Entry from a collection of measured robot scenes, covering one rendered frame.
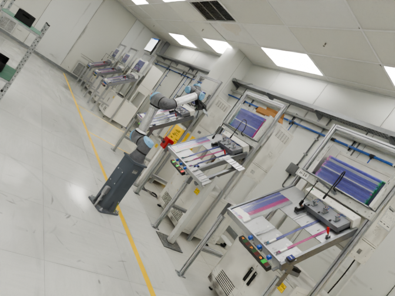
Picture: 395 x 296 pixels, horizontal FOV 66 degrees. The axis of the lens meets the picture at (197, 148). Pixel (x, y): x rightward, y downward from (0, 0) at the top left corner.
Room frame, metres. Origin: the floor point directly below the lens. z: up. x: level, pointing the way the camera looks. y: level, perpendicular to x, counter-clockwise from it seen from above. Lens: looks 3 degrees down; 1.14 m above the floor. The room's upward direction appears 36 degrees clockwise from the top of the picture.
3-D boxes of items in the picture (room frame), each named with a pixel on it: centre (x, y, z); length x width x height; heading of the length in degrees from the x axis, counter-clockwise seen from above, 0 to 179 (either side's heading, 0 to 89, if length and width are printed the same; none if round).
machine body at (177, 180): (3.81, -0.41, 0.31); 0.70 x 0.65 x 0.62; 34
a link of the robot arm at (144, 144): (2.82, 0.41, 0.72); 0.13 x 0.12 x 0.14; 58
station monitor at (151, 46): (7.61, 2.37, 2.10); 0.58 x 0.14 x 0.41; 34
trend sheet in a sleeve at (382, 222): (2.41, -1.56, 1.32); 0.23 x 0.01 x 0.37; 124
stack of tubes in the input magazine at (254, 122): (3.69, -0.34, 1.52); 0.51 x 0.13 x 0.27; 34
